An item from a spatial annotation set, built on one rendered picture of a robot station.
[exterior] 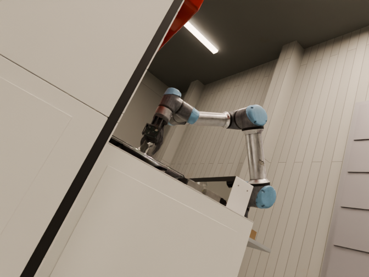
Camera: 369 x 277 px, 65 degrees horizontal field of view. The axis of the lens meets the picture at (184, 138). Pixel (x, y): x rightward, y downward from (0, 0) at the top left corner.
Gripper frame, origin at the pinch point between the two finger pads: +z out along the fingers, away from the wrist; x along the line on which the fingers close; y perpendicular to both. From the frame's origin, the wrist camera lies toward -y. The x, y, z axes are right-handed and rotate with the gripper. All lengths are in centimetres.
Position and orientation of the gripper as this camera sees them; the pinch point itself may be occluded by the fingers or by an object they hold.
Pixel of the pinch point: (143, 159)
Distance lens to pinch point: 126.8
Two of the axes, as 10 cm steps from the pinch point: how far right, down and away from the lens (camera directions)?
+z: -3.7, 8.6, -3.5
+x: 9.3, 3.4, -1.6
